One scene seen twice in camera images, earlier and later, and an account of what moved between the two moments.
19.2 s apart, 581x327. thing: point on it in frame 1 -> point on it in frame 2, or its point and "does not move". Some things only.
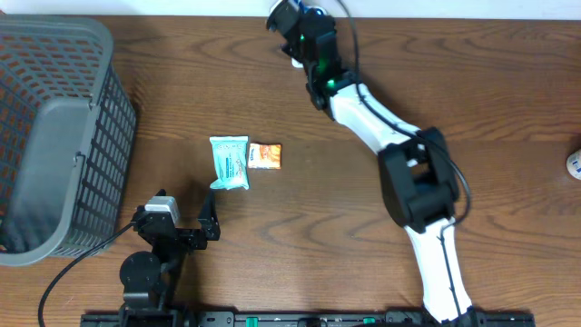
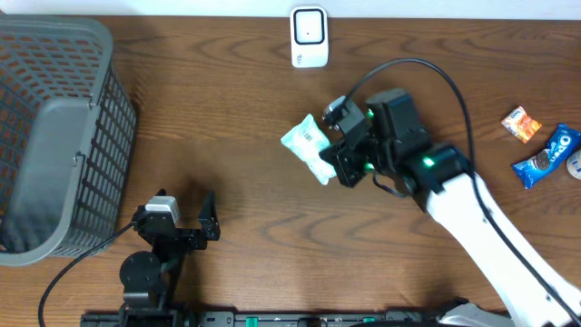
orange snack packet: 264,156 -> 520,124
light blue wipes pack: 231,160 -> 307,139
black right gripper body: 310,74 -> 364,157
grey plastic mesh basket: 68,138 does not move
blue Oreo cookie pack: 308,10 -> 564,142
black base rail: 392,319 does not move
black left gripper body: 187,241 does not move
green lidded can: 574,164 does not move
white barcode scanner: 313,34 does not move
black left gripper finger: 208,218 does not move
